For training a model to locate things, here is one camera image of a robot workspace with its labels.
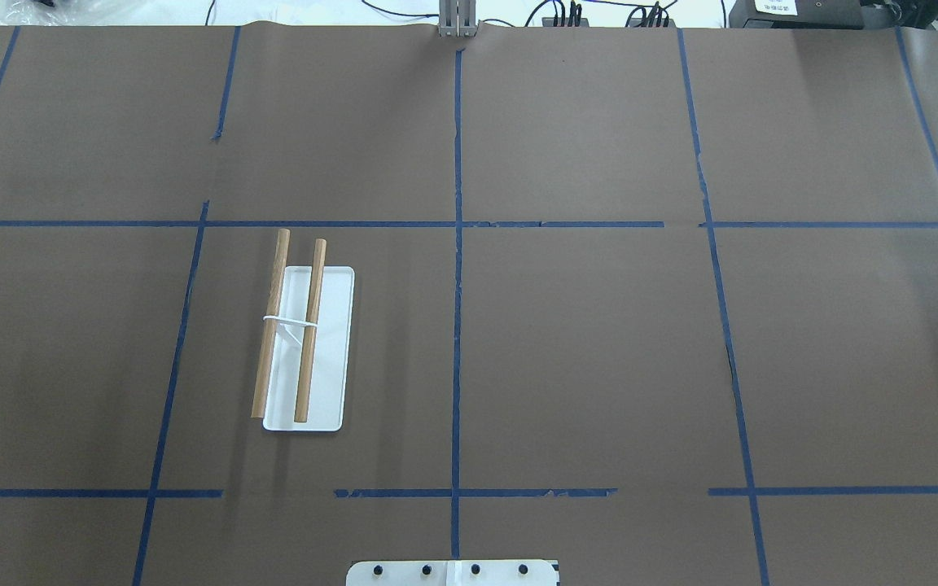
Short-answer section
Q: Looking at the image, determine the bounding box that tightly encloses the white wooden towel rack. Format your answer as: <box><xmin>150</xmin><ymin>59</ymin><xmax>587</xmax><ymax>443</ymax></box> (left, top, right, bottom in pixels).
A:
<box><xmin>251</xmin><ymin>229</ymin><xmax>355</xmax><ymax>433</ymax></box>

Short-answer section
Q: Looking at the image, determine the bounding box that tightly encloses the black usb hub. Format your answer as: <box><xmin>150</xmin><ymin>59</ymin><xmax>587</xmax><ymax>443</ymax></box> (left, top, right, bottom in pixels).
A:
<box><xmin>533</xmin><ymin>1</ymin><xmax>588</xmax><ymax>28</ymax></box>
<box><xmin>623</xmin><ymin>2</ymin><xmax>673</xmax><ymax>28</ymax></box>

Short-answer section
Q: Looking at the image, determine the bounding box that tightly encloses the black box with label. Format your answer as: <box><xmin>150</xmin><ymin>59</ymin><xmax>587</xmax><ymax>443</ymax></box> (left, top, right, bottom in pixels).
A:
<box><xmin>727</xmin><ymin>1</ymin><xmax>865</xmax><ymax>30</ymax></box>

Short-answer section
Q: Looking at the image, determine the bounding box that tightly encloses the grey aluminium frame post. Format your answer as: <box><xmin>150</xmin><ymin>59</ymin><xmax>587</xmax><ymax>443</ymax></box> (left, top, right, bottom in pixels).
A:
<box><xmin>438</xmin><ymin>0</ymin><xmax>479</xmax><ymax>38</ymax></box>

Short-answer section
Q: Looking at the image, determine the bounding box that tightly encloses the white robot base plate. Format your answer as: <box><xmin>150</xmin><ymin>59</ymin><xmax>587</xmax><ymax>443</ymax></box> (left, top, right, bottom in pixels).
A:
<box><xmin>345</xmin><ymin>559</ymin><xmax>561</xmax><ymax>585</ymax></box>

